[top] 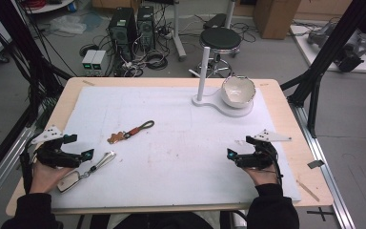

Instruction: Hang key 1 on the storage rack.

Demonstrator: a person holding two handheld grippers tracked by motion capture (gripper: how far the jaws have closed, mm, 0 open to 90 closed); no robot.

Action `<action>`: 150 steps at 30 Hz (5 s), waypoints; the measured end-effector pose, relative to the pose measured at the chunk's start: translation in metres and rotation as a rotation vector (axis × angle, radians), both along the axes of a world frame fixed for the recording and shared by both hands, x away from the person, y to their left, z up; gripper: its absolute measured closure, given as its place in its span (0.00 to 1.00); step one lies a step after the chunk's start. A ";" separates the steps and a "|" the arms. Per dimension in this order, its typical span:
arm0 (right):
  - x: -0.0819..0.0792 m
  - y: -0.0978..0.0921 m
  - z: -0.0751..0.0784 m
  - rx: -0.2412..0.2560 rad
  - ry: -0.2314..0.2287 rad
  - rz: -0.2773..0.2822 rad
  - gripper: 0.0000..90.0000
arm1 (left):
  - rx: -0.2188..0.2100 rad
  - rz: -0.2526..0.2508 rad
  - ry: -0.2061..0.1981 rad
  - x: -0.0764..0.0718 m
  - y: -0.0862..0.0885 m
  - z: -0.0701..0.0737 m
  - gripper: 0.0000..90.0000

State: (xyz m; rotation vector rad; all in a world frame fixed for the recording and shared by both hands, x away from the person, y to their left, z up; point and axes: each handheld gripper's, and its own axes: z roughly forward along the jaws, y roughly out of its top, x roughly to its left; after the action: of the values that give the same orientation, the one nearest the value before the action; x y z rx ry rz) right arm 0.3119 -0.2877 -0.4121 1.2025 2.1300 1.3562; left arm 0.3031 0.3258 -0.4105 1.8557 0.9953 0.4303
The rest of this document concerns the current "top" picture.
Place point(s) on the black tape cross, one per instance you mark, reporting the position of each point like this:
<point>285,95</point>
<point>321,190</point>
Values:
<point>321,213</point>

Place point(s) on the person's left hand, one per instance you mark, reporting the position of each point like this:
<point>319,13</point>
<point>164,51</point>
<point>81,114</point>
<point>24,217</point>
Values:
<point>44,178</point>

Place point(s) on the white ceramic bowl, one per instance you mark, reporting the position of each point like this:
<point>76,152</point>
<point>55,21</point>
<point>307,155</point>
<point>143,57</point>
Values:
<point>238,92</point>

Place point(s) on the grey power supply unit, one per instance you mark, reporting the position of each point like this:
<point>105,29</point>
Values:
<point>99,60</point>
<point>88,60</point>

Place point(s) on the black foot pedal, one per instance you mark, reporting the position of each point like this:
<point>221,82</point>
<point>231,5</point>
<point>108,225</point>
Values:
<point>214,20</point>

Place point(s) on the white table mat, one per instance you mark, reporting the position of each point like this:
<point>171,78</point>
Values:
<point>171,159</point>

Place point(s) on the person's body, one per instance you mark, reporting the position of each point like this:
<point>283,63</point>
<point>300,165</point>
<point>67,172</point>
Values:
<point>165,222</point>

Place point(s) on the white stand with post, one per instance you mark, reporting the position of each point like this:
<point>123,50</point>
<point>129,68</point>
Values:
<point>235,111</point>

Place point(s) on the person's right hand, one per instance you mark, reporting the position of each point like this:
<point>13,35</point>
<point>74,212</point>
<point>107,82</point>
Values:
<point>263,176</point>

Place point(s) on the aluminium rail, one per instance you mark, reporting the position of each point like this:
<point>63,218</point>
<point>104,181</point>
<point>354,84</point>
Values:
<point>0,178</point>
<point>327,178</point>

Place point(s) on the white floor board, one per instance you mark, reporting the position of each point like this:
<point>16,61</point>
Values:
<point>311,54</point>

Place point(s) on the black round stool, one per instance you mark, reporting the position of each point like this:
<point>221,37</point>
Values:
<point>219,38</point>

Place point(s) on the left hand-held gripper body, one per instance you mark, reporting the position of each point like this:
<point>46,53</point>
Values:
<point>55,157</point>

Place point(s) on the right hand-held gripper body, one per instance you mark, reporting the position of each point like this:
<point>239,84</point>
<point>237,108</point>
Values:
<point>257,159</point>

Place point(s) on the grey robot device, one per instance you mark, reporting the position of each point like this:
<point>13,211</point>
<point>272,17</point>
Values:
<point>349,51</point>

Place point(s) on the grey tape piece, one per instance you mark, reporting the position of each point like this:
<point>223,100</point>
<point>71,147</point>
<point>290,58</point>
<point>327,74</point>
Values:
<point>315,164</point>

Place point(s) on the cardboard box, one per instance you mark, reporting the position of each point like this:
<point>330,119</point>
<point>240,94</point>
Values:
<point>274,17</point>

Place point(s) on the wooden table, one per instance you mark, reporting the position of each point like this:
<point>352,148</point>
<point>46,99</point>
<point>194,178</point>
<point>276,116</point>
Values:
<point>298,105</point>

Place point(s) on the slim black computer tower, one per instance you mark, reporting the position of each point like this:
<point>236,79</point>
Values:
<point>146,27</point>

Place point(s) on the wooden strip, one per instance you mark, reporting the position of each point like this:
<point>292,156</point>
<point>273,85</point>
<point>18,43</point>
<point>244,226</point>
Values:
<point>308,191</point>

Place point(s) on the large black computer tower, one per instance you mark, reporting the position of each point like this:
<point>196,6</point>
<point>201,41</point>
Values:
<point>122,31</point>

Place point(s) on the clear plastic bag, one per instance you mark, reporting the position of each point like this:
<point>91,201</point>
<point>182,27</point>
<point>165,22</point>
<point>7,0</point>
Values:
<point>68,24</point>

